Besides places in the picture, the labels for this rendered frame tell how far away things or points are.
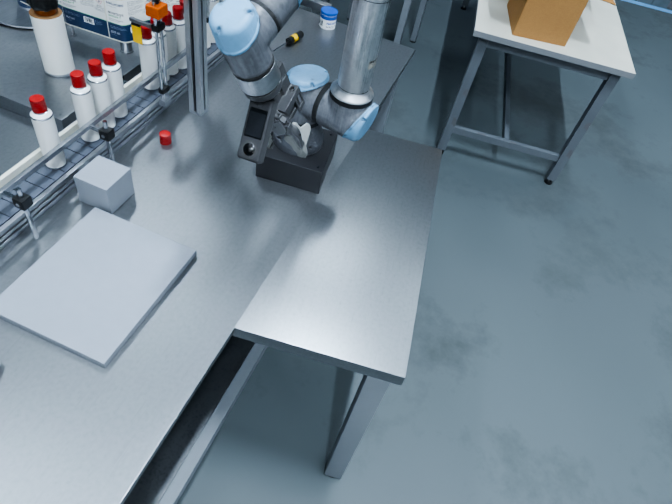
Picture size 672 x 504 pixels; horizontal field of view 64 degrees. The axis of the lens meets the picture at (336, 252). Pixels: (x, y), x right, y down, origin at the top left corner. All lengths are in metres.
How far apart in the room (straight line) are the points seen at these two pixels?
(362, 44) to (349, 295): 0.61
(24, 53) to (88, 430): 1.30
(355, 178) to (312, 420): 0.94
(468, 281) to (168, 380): 1.75
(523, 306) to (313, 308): 1.54
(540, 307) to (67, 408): 2.11
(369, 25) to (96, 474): 1.09
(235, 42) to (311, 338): 0.70
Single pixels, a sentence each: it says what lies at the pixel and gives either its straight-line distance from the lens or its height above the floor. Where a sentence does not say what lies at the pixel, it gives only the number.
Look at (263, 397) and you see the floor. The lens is 2.12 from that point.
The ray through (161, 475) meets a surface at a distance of 1.80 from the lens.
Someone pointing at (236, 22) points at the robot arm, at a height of 1.53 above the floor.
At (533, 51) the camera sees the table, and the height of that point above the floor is 0.76.
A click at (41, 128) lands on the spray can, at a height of 1.01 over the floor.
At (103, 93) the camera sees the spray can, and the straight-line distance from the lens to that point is 1.65.
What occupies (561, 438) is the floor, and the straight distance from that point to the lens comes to 2.42.
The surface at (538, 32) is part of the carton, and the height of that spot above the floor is 0.82.
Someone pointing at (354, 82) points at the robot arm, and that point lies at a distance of 1.39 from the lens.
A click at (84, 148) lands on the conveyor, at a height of 0.88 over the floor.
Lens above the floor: 1.92
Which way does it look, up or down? 49 degrees down
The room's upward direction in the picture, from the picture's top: 14 degrees clockwise
